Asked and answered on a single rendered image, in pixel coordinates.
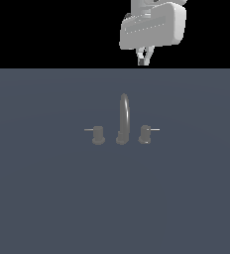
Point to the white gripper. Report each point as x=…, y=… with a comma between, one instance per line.
x=153, y=28

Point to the grey curved faucet spout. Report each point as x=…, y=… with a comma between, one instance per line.
x=123, y=119

